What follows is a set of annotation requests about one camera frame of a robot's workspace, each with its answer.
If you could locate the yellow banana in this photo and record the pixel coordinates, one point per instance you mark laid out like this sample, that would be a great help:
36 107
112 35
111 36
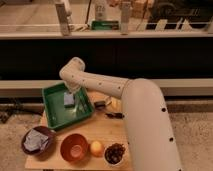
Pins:
116 104

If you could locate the orange fruit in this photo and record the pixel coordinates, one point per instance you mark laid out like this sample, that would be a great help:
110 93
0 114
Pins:
97 148

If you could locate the dark brown bowl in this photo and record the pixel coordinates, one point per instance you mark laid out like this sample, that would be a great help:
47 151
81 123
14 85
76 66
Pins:
45 130

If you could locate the pale fork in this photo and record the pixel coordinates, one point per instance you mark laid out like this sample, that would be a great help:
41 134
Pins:
81 106

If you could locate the crumpled grey cloth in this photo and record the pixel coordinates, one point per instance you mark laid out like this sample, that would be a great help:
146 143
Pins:
35 140

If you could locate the white bowl with dark contents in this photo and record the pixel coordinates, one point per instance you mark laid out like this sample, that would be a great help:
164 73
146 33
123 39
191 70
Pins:
114 154

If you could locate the white background post right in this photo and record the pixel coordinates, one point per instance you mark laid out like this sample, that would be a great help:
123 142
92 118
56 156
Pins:
125 15

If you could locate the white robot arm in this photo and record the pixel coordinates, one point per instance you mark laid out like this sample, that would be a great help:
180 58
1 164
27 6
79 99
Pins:
152 143

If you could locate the small grey metal object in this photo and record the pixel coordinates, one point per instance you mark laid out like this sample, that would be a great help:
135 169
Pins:
100 105

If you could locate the blue grey sponge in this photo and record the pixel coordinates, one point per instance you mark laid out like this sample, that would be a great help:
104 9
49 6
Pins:
69 99

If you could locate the black handled utensil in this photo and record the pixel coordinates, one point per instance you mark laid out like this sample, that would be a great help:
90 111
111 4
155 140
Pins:
115 115

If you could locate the green plastic tray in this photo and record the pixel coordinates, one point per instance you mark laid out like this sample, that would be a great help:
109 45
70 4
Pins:
58 116

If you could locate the white background post left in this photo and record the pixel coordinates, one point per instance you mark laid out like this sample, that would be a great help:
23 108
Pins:
63 12

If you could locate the green background tray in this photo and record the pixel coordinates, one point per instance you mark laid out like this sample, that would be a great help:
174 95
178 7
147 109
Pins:
105 25

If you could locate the orange bowl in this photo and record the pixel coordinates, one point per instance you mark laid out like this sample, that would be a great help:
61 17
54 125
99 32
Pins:
74 148

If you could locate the wooden board table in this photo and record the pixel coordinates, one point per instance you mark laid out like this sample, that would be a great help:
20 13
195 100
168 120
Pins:
97 127

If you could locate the white background post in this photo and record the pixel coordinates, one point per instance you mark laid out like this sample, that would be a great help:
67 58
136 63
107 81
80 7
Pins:
125 15
63 12

